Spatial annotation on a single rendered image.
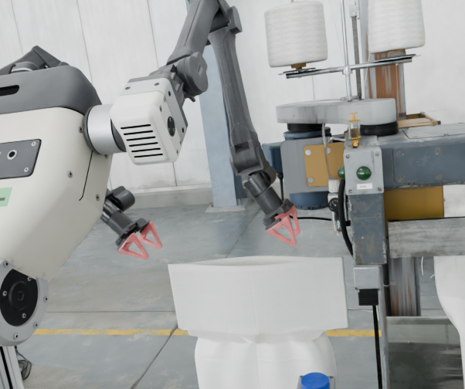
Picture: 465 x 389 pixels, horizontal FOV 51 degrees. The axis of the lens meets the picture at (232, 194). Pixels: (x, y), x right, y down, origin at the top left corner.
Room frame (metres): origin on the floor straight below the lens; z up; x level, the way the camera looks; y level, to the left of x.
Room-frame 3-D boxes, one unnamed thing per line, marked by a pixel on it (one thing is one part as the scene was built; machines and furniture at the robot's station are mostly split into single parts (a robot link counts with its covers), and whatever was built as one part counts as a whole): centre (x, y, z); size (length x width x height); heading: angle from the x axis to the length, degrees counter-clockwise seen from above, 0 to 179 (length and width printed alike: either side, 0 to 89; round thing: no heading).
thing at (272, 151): (1.52, -0.16, 1.25); 0.10 x 0.08 x 0.12; 10
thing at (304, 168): (1.44, -0.30, 1.23); 0.28 x 0.07 x 0.16; 75
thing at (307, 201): (1.53, -0.26, 1.21); 0.15 x 0.15 x 0.25
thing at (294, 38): (1.39, -0.23, 1.61); 0.17 x 0.17 x 0.17
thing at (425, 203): (1.44, -0.48, 1.18); 0.34 x 0.25 x 0.31; 165
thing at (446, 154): (1.10, -0.42, 1.21); 0.30 x 0.25 x 0.30; 75
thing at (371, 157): (0.99, -0.28, 1.29); 0.08 x 0.05 x 0.09; 75
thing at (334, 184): (1.25, -0.27, 1.14); 0.05 x 0.04 x 0.16; 165
